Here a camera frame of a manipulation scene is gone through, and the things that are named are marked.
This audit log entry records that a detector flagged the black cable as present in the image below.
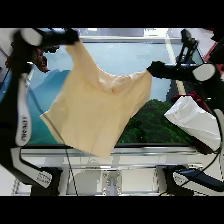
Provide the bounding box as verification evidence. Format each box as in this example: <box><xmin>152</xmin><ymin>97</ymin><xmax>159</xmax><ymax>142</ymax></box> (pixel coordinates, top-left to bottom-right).
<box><xmin>49</xmin><ymin>114</ymin><xmax>80</xmax><ymax>197</ymax></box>

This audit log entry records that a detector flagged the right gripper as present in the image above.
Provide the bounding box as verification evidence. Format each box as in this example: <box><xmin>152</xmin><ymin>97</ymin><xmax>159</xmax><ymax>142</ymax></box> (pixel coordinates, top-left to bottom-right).
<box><xmin>146</xmin><ymin>61</ymin><xmax>175</xmax><ymax>80</ymax></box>

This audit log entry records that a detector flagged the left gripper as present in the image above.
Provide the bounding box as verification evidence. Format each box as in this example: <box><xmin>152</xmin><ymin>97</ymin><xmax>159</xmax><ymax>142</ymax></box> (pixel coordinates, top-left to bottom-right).
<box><xmin>62</xmin><ymin>28</ymin><xmax>81</xmax><ymax>46</ymax></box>

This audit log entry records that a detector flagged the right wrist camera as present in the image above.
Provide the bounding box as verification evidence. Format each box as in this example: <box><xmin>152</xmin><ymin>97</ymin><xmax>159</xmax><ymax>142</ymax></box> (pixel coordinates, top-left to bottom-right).
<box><xmin>175</xmin><ymin>28</ymin><xmax>202</xmax><ymax>68</ymax></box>

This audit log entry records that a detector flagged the red garment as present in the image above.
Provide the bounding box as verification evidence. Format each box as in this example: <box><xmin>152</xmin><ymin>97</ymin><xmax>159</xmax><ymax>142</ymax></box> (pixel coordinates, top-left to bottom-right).
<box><xmin>189</xmin><ymin>92</ymin><xmax>214</xmax><ymax>113</ymax></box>

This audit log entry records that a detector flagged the white garment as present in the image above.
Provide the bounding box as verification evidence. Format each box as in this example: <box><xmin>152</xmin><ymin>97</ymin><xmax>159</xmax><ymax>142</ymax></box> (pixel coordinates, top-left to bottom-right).
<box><xmin>163</xmin><ymin>95</ymin><xmax>222</xmax><ymax>152</ymax></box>

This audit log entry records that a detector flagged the silver frame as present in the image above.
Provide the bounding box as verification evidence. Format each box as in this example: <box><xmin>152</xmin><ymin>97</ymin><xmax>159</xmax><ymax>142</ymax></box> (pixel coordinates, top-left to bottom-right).
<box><xmin>13</xmin><ymin>144</ymin><xmax>224</xmax><ymax>197</ymax></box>

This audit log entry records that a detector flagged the beige T-shirt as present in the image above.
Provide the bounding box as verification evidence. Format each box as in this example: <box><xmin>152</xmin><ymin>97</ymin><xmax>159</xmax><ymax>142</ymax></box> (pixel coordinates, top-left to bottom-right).
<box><xmin>39</xmin><ymin>40</ymin><xmax>154</xmax><ymax>159</ymax></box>

